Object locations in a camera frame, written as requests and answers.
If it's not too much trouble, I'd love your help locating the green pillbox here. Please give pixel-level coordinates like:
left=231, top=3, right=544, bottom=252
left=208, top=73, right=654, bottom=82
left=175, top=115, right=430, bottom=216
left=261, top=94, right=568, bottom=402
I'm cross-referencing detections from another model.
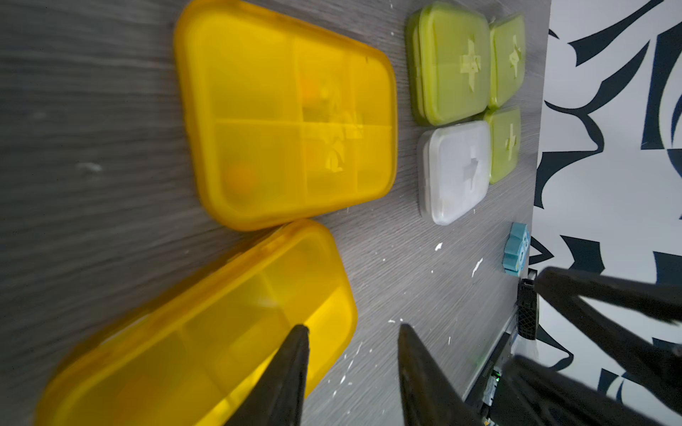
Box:
left=483, top=106, right=521, bottom=185
left=488, top=13, right=527, bottom=109
left=406, top=1, right=491, bottom=126

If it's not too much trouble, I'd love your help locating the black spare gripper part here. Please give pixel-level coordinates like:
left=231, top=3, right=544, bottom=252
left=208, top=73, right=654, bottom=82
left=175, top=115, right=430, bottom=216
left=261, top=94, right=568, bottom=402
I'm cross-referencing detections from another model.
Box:
left=517, top=279, right=539, bottom=340

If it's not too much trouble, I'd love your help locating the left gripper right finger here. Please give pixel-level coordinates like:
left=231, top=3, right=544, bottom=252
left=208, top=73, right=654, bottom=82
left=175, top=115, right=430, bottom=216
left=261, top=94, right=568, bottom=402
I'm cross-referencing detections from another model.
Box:
left=398, top=324, right=481, bottom=425

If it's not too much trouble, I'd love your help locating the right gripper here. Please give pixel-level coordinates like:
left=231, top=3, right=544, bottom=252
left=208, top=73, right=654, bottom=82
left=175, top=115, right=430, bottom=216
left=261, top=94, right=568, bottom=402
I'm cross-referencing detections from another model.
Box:
left=489, top=267, right=681, bottom=425

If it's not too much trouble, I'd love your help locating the clear lid pillbox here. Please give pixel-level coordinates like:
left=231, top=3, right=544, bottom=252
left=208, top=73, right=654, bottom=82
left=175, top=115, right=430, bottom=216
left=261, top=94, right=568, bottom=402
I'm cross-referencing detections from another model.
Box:
left=417, top=121, right=491, bottom=226

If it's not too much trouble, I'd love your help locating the yellow pillbox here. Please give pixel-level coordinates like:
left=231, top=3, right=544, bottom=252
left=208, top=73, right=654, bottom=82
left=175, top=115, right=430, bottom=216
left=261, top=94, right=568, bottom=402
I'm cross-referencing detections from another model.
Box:
left=35, top=220, right=358, bottom=425
left=173, top=1, right=399, bottom=231

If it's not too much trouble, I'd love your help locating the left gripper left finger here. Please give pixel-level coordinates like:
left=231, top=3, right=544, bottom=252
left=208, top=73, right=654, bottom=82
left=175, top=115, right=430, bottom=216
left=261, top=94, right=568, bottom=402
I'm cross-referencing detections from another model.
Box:
left=225, top=324, right=310, bottom=426

